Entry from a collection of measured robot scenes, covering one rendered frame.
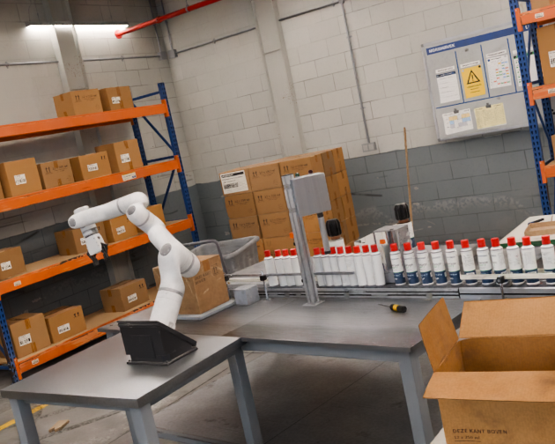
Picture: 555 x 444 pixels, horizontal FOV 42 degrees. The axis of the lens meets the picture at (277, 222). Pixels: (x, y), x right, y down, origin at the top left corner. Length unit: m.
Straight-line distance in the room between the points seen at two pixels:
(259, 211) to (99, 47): 3.04
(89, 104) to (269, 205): 2.13
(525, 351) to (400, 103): 6.18
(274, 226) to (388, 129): 1.82
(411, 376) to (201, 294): 1.45
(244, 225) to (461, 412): 5.75
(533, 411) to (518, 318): 0.35
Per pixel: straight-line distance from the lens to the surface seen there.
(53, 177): 7.40
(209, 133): 9.66
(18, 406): 3.62
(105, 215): 3.99
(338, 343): 3.02
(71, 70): 8.75
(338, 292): 3.72
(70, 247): 7.56
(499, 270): 3.26
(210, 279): 3.99
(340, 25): 8.49
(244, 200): 7.54
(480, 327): 2.25
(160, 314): 3.36
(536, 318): 2.22
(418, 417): 2.98
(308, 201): 3.58
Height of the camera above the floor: 1.74
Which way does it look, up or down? 7 degrees down
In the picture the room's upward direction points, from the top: 12 degrees counter-clockwise
